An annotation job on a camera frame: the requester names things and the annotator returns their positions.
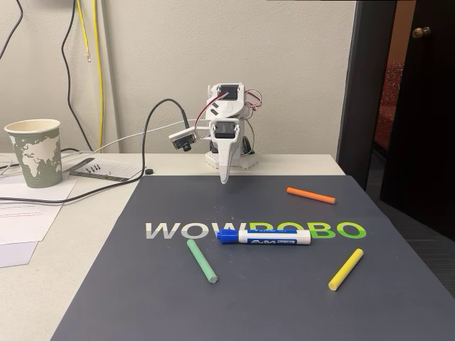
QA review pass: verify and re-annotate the green world-map paper cup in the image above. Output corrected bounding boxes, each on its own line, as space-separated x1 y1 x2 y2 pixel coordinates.
4 118 65 190

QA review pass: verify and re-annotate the green chalk stick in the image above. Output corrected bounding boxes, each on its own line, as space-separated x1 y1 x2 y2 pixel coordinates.
186 238 219 285

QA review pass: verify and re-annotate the dark grey door frame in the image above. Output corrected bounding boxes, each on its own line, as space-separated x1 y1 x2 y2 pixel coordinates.
336 0 398 195

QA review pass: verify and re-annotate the red white black servo wire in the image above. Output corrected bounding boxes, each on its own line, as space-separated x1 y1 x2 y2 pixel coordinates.
193 90 231 140
244 88 264 110

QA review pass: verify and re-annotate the lined paper sheet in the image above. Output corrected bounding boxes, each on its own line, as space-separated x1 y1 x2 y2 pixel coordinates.
69 157 144 184

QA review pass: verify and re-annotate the black wall cable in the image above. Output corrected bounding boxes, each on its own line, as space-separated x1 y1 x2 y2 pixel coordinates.
60 0 95 153
0 0 24 60

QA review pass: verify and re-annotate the white camera board black lens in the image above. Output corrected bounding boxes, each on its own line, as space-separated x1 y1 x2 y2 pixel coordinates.
168 126 198 153

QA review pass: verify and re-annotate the black camera cable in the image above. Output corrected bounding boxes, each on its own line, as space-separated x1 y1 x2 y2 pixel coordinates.
0 99 190 205

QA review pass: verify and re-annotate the red patterned seat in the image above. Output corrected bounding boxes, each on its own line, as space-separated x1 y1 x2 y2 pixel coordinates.
373 61 407 151

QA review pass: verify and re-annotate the white cable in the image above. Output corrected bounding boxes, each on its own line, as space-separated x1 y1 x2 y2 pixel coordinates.
0 119 211 178

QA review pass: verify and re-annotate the yellow wire with bare end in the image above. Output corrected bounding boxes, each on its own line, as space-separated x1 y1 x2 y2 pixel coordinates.
76 0 92 64

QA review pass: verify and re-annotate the blank white paper sheet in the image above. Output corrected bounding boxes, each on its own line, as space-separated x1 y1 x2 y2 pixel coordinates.
0 241 39 269

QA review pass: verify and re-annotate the dark grey WOWROBO mat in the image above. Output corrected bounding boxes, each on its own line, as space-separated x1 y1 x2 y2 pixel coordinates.
50 174 455 341

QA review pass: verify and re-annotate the white paper sheet red text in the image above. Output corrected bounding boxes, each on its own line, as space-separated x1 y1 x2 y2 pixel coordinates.
0 173 80 247

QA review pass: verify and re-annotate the yellow chalk stick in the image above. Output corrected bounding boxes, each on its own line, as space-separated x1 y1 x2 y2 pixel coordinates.
327 247 365 293

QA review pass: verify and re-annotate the dark brown door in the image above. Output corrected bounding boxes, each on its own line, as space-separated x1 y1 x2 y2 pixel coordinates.
379 0 455 229

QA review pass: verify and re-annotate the orange chalk stick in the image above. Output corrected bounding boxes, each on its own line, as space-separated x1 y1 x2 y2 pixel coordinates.
286 185 337 206

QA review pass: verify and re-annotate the blue white dry-erase marker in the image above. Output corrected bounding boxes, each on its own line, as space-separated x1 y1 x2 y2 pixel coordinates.
215 227 312 247

